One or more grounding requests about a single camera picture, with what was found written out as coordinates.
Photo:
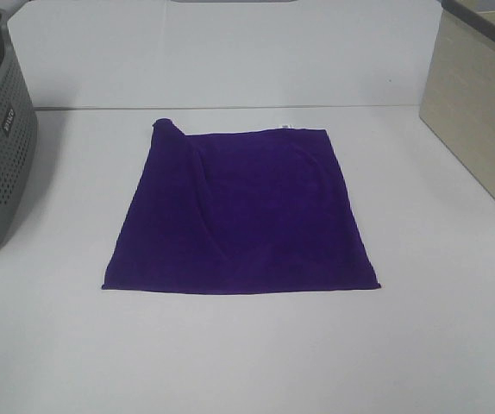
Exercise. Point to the purple towel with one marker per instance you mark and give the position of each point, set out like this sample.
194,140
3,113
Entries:
240,213

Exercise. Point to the beige bin with grey rim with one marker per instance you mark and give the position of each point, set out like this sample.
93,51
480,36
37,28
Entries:
459,97

